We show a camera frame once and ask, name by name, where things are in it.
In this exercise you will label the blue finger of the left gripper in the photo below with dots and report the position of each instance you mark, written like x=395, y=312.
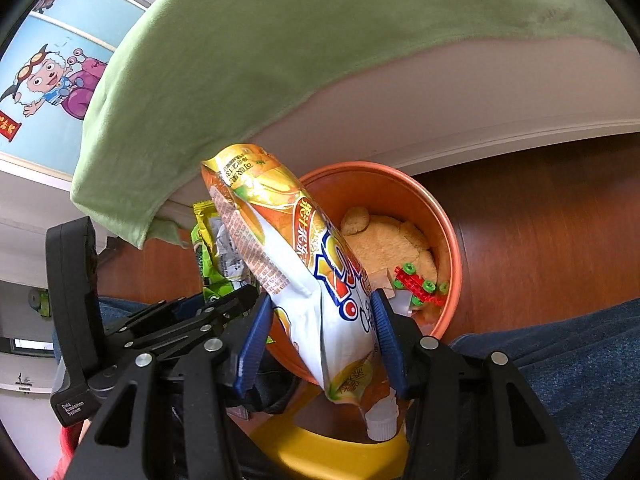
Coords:
x=192, y=304

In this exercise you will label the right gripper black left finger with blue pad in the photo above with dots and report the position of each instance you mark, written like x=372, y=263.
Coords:
x=171, y=422

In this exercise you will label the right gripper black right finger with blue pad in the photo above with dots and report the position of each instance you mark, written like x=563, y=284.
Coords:
x=472, y=418

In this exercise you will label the green yellow snack bag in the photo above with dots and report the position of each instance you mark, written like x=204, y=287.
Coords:
x=221, y=267

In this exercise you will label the orange drink pouch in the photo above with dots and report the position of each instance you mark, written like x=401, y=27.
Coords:
x=319, y=291

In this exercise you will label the red green toy car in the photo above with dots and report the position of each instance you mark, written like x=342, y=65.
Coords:
x=422, y=291

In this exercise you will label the yellow trash bin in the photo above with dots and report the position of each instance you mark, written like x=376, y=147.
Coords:
x=312, y=456

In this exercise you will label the person's hand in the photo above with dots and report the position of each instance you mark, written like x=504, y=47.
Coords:
x=69, y=440

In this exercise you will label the blue jeans leg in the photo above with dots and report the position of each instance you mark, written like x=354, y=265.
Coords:
x=585, y=371

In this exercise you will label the tan plush toy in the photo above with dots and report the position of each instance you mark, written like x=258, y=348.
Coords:
x=382, y=244

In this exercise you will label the orange toy bucket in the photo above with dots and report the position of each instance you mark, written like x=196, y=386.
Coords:
x=384, y=190

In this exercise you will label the green bed blanket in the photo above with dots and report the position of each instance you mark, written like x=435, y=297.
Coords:
x=413, y=84

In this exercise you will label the blue cartoon wardrobe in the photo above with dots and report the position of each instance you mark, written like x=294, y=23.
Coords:
x=49, y=72

